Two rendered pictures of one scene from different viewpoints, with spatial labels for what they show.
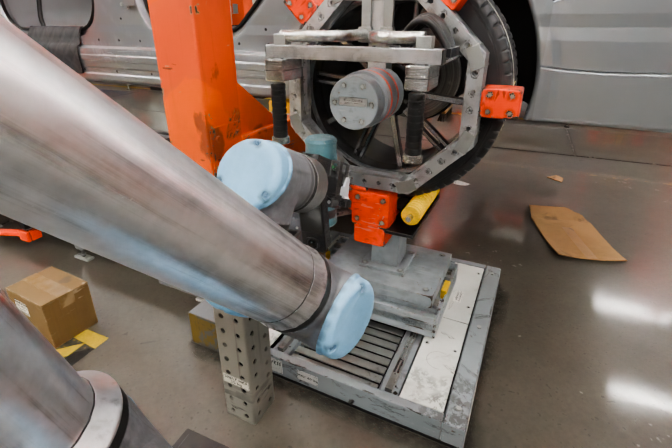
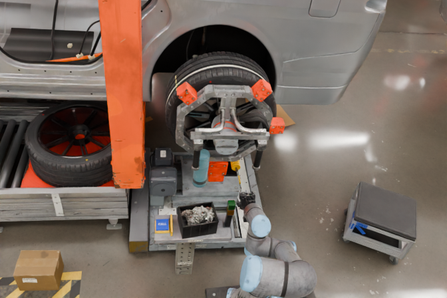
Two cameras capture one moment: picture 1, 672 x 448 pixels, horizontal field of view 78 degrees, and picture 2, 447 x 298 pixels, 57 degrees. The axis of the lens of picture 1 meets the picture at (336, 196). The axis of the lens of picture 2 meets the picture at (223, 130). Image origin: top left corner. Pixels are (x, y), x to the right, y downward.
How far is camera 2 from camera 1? 174 cm
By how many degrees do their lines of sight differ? 37
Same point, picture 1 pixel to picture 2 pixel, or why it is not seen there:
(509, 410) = (275, 223)
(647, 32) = (316, 74)
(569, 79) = (288, 90)
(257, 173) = (265, 227)
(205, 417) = (168, 281)
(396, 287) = (223, 191)
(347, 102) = (224, 146)
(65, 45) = not seen: outside the picture
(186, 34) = (136, 128)
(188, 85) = (133, 146)
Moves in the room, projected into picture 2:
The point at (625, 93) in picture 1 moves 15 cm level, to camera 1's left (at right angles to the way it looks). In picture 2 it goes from (308, 94) to (291, 99)
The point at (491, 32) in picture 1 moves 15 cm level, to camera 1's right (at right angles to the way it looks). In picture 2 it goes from (271, 100) to (291, 93)
